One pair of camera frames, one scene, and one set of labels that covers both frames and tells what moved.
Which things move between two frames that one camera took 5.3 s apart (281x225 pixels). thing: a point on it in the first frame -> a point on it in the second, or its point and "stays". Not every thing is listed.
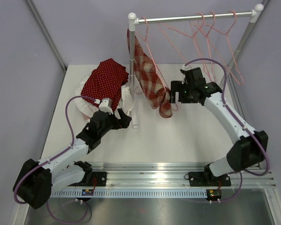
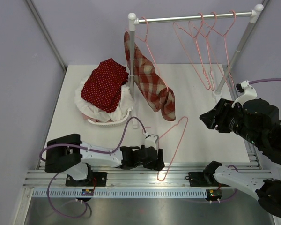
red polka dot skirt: [106, 81] stays
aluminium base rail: [162, 176] stays
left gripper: [123, 123] -> [157, 165]
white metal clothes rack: [132, 20] stays
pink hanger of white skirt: [209, 52] -> [195, 37]
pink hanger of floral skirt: [230, 51] -> [226, 33]
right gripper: [178, 86] -> [218, 115]
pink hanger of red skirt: [171, 44] -> [177, 148]
